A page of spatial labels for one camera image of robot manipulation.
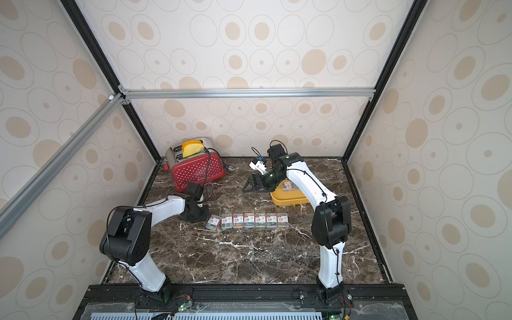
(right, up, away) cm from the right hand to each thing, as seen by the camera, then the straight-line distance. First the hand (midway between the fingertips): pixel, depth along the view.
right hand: (248, 194), depth 82 cm
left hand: (-19, -12, +13) cm, 25 cm away
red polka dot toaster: (-23, +12, +18) cm, 32 cm away
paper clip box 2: (-17, -14, +10) cm, 24 cm away
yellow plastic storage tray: (+15, -3, +18) cm, 24 cm away
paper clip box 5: (0, -13, +11) cm, 17 cm away
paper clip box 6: (+5, -13, +10) cm, 17 cm away
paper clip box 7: (+10, -13, +11) cm, 20 cm away
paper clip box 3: (-10, -14, +10) cm, 20 cm away
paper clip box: (+14, +4, -16) cm, 22 cm away
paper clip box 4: (-5, -13, +11) cm, 18 cm away
